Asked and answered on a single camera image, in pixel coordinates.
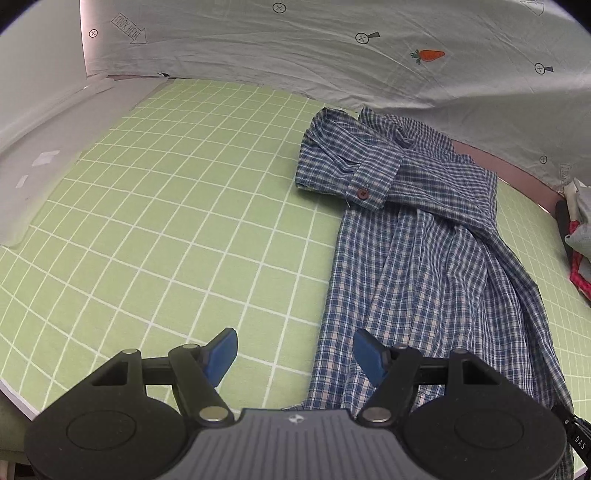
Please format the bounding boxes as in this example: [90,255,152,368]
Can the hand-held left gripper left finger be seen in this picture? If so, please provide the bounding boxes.
[88,328,240,424]

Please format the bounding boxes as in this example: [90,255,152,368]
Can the folded grey garment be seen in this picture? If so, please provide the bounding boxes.
[564,182,591,273]

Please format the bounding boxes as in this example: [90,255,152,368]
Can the green grid cutting mat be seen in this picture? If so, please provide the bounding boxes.
[0,78,591,422]

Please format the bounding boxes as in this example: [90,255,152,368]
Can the blue plaid shirt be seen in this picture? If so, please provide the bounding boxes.
[281,106,576,480]

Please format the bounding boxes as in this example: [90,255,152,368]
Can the grey printed bed sheet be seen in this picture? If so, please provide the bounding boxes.
[81,0,591,195]

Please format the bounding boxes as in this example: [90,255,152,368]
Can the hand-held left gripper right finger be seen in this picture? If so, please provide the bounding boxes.
[353,329,509,424]

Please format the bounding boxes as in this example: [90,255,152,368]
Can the folded red plaid garment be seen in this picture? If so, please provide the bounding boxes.
[567,220,591,299]

